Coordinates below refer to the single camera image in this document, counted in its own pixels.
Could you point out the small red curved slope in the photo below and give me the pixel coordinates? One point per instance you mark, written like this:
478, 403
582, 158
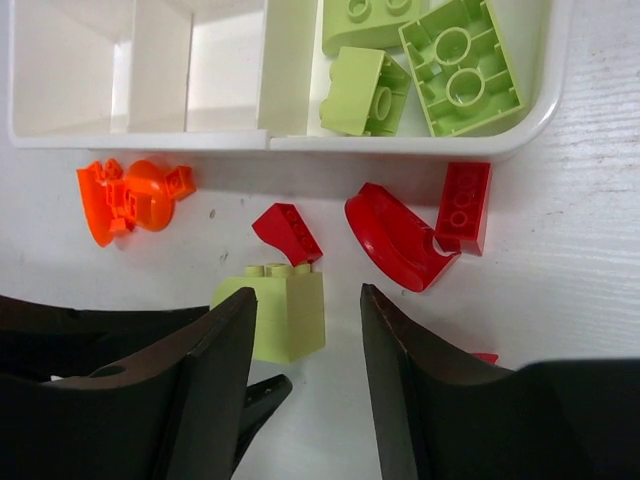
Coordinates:
282, 227

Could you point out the orange dome lego assembly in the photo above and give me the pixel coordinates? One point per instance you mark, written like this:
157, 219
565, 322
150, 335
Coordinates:
118, 200

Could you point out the green small 1x2 brick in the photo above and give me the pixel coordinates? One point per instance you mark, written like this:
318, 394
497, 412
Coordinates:
367, 94

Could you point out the red sloped brick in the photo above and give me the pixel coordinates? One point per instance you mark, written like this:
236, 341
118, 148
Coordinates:
489, 358

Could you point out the green curved 2x2 brick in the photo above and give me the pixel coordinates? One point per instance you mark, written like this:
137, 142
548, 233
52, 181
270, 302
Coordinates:
372, 24

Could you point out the red 1x3 brick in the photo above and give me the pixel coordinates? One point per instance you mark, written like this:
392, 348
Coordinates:
462, 218

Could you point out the white three-compartment container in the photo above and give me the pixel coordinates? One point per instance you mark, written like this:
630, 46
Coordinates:
201, 76

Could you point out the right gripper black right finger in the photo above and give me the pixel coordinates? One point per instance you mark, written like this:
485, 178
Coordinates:
442, 413

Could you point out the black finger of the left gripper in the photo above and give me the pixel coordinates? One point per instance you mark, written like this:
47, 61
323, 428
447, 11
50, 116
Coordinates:
261, 401
41, 341

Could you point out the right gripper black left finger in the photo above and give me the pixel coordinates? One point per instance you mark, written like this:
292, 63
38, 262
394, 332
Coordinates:
168, 411

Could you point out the large red arch piece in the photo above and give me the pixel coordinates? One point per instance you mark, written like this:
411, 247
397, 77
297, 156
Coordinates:
398, 242

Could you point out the green lego block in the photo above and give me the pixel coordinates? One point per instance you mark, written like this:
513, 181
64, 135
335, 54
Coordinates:
290, 321

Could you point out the green sloped brick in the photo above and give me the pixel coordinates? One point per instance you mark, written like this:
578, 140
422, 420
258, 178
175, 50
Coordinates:
461, 68

